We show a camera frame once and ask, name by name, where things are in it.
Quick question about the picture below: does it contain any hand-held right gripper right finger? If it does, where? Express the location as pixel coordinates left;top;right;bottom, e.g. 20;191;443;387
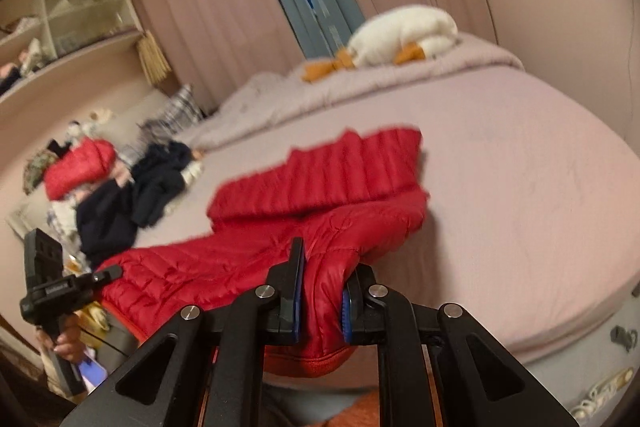
341;264;581;427

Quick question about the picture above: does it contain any person's left hand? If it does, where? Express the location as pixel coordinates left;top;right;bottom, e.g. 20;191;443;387
36;314;90;365

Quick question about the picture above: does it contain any white wall shelf unit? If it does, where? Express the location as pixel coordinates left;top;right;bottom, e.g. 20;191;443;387
0;0;146;108

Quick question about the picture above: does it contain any smartphone with lit screen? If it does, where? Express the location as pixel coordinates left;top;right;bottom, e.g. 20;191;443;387
80;354;109;391

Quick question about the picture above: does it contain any dark navy coat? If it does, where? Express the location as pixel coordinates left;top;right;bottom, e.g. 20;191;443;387
76;181;141;264

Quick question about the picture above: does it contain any white power strip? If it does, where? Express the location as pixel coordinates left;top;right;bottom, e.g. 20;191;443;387
570;367;636;419

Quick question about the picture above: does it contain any plaid pillow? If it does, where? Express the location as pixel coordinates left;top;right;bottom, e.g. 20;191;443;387
120;84;205;162

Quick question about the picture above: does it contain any small white plush toy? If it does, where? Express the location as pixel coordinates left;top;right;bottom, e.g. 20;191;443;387
65;121;89;148

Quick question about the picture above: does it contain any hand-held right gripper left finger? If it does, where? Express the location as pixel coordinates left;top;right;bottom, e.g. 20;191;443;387
60;237;307;427

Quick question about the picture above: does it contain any grey duvet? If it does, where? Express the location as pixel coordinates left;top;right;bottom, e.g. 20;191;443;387
187;32;525;150

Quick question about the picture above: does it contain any folded red puffer jacket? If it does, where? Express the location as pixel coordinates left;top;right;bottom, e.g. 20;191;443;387
44;139;117;201

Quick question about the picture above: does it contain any orange knit cloth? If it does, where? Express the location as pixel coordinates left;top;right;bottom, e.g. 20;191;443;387
320;399;387;427

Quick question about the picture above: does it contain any yellow tassel bundle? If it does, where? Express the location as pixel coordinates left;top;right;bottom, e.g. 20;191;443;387
136;31;172;86

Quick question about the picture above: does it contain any red puffer jacket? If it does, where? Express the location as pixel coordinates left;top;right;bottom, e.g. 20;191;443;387
95;125;431;379
44;139;117;201

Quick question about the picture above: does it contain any small black object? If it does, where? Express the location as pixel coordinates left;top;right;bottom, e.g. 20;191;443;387
611;326;640;353

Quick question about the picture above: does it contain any beige pillow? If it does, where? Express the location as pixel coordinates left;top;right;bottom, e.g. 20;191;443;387
85;89;171;132

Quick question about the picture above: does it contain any floral patterned cloth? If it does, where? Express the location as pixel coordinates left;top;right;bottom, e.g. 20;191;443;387
22;149;61;195

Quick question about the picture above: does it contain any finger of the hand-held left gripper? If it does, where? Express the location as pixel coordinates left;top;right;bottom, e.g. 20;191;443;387
92;266;123;287

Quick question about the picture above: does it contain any white crumpled cloth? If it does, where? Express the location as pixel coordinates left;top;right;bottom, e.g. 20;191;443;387
180;159;204;184

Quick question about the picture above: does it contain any white goose plush toy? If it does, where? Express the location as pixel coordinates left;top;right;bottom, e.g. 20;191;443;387
301;5;458;82

